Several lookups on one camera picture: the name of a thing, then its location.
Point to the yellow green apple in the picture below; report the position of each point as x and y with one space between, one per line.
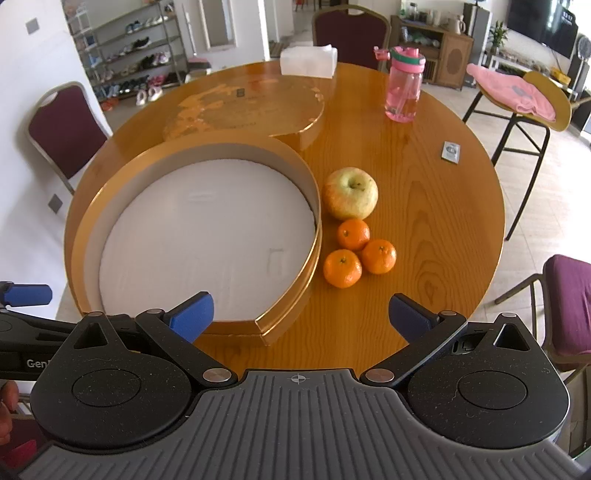
350 193

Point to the pink water bottle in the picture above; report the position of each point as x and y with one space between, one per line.
405 81

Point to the metal shoe rack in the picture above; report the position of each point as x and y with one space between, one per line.
136 54

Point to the round wooden dining table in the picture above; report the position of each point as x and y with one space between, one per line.
445 220

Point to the maroon chair far side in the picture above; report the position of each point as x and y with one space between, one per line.
354 31

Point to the maroon chair left side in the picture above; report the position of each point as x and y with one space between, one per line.
65 131

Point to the potted green plant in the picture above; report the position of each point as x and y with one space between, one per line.
498 34

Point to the black wall television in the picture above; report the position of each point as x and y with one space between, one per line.
545 21

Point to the maroon chair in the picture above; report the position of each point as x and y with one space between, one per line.
354 31
65 131

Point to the white tissue pack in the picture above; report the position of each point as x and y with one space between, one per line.
309 61

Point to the white tv console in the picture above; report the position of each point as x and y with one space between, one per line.
506 63

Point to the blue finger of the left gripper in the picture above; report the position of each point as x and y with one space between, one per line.
24 295

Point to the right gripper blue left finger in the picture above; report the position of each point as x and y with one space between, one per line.
174 332

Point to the person left hand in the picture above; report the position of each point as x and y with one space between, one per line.
8 405

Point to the small orange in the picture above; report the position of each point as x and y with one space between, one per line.
353 234
342 268
379 256

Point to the small grey foil sachet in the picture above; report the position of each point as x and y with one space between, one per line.
451 152

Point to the wooden side cabinet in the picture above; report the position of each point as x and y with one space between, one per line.
447 53

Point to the purple chair right side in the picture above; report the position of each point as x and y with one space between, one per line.
565 284

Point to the pink cloth on stool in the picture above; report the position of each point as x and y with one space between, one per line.
513 92

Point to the yellow bar stool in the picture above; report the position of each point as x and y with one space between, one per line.
525 134

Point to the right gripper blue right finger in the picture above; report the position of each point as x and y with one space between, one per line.
428 335

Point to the standing mirror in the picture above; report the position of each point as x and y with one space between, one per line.
216 20

